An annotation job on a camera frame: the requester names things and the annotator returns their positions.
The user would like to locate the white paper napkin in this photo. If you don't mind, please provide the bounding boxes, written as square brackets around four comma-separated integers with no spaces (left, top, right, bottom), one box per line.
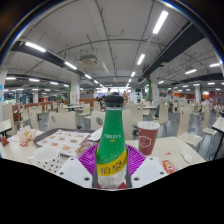
[88,127,104,142]

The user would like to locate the white table with black post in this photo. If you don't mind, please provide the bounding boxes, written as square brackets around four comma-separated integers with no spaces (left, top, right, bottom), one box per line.
[0,119,13,138]

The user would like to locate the white polka-dot mug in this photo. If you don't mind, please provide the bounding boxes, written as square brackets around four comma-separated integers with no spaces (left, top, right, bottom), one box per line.
[28,145,64,175]

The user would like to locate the dark brown food tray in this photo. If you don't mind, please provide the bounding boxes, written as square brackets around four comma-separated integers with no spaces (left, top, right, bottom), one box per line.
[33,127,101,158]

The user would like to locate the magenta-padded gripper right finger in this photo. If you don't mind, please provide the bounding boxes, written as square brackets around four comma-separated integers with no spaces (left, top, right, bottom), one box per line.
[125,144,169,190]

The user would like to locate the small red pack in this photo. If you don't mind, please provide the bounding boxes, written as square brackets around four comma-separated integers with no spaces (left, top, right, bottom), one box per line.
[0,135,10,147]

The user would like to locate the beige dining chairs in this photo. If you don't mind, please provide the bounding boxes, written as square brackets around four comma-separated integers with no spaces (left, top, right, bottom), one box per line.
[3,99,224,148]

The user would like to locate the crumpled food wrapper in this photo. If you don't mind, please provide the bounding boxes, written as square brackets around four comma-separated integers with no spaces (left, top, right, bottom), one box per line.
[15,125,37,148]

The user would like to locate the ceiling strip lights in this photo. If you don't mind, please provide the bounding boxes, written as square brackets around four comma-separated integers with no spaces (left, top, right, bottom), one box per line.
[4,9,223,98]

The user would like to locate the red paper cup with lid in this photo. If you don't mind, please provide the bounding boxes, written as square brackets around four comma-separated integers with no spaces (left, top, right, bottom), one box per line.
[136,120,161,156]

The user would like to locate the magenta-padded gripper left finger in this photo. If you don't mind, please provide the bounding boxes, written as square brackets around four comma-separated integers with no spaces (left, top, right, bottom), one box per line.
[55,143,100,190]

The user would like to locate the ceiling air conditioner unit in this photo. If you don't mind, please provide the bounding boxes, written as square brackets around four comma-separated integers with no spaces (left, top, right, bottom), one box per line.
[79,54,99,67]

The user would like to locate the red sauce packet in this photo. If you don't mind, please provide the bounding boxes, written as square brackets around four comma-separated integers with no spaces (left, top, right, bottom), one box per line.
[161,159,177,175]

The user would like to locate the white table with black legs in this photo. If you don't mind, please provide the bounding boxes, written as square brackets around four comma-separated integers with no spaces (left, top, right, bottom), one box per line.
[211,115,224,161]

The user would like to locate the clear bottle with green label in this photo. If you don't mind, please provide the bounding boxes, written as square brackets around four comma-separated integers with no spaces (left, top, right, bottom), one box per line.
[95,92,129,190]

